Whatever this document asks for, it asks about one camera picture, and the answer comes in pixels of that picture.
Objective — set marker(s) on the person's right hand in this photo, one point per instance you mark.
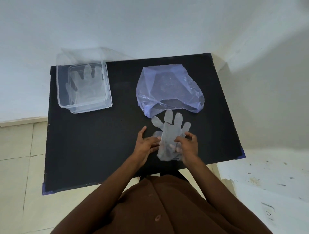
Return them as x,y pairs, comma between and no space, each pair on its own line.
189,150

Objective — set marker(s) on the person's left hand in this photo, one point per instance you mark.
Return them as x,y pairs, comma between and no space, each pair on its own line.
143,148

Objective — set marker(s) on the person's left thumb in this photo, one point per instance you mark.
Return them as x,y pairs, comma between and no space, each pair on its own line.
142,132

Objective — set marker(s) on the person's right thumb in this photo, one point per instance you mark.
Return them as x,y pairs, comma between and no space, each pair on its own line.
181,139

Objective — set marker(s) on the clear plastic glove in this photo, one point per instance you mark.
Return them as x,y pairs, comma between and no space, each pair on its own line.
85,84
170,135

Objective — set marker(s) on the person's right forearm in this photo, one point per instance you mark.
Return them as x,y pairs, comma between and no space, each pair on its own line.
212,185

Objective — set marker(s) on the person's left forearm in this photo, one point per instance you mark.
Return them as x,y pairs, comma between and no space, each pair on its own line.
113,183

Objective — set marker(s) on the translucent blue plastic bag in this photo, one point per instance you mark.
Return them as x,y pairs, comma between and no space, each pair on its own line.
169,89

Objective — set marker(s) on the blue table corner guard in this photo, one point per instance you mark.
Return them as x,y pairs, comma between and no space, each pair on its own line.
47,190
242,154

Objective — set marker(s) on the clear plastic container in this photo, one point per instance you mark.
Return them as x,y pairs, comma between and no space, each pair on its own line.
83,96

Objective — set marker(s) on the brown garment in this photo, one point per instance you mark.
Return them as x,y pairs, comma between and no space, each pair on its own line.
159,207

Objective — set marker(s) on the brown garment button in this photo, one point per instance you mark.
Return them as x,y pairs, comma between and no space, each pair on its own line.
158,218

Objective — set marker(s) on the white wall socket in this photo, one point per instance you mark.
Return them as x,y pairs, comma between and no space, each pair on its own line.
268,211

